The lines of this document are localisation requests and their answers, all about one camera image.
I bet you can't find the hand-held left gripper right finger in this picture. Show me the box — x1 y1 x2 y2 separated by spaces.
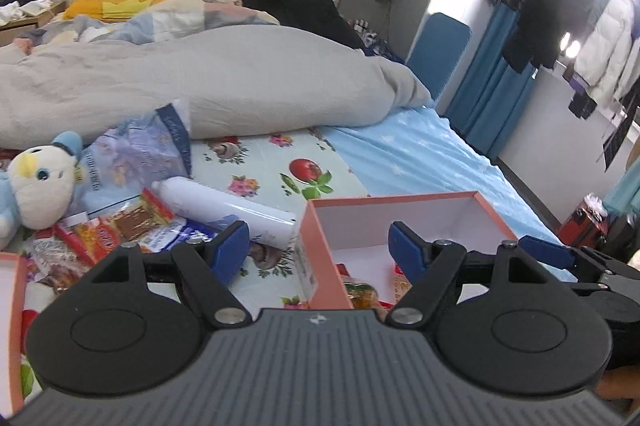
387 221 551 327

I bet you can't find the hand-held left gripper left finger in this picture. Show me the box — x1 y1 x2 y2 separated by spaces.
90 220 251 327

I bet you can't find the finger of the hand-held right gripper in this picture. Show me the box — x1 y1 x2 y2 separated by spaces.
519 236 637 277

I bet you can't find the red white snack packet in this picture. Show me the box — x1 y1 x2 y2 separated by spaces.
391 263 415 301

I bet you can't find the large pink cardboard box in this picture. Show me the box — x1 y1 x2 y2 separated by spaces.
295 191 521 311

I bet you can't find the orange snack packet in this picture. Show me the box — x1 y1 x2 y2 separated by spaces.
344 281 383 311

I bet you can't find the pile of snack packets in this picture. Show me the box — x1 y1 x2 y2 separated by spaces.
22 188 236 291

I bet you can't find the person's right hand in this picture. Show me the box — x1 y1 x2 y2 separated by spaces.
595 363 640 414

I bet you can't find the red suitcase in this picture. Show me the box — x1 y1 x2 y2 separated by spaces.
557 193 611 251

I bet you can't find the white spray bottle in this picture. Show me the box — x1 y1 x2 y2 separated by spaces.
150 176 298 251

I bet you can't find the black suitcase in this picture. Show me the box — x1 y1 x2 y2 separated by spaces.
590 213 640 261

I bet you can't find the teal hanging cloth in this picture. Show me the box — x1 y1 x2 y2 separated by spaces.
602 156 640 219

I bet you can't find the blue star bedsheet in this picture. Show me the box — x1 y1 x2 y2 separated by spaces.
320 106 581 281

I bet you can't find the black striped hanging cloth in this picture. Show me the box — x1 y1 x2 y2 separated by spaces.
602 111 631 171

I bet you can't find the large blue plastic bag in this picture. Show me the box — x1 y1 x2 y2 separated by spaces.
70 102 193 217

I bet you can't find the blue curtain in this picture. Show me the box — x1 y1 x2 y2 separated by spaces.
445 0 538 161

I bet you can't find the grey blanket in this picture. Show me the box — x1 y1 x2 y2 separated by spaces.
0 24 433 145

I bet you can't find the white blue plush duck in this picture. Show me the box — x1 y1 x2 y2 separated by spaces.
0 131 86 251

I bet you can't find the blue padded panel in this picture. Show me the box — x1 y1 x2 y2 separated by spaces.
405 12 473 104

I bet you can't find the white puffer coat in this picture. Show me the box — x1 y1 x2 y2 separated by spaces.
572 0 638 107

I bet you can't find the row of small bottles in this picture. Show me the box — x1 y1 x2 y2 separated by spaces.
350 18 381 46

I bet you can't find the patchwork quilt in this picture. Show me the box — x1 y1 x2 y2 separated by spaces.
0 0 281 56

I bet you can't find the shallow pink box lid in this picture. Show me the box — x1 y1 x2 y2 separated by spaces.
0 252 27 414

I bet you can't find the black garment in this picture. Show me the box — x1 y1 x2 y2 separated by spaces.
241 0 366 50

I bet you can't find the black hanging coat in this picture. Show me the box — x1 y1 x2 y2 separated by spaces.
502 0 616 74

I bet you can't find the yellow pillow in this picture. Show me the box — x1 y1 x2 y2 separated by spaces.
62 0 182 22

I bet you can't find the wooden nightstand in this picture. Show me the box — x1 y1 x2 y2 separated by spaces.
0 0 68 46

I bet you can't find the white paper clutter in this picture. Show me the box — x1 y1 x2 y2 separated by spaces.
0 0 51 24

